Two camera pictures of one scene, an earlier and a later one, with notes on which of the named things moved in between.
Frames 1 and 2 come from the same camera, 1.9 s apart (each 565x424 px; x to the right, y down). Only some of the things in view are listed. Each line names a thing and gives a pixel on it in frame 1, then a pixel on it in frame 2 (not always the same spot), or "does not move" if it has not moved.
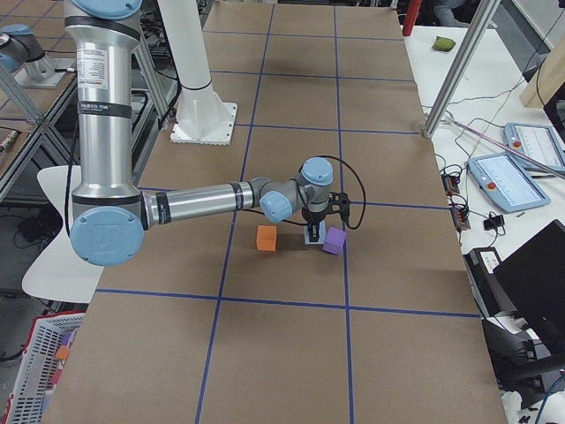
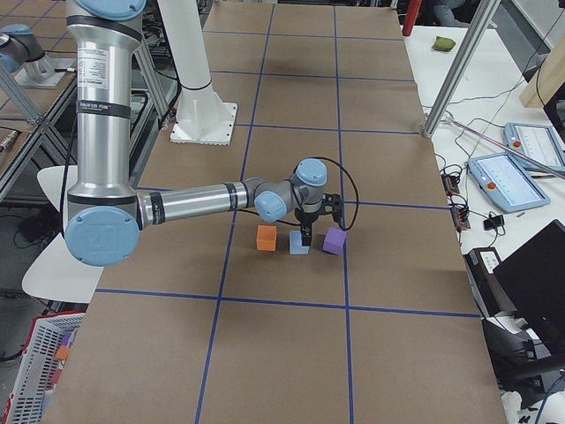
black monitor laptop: (533, 281) does not move
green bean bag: (443, 43) does not move
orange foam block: (266, 239) does not move
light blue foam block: (321, 237) -> (296, 244)
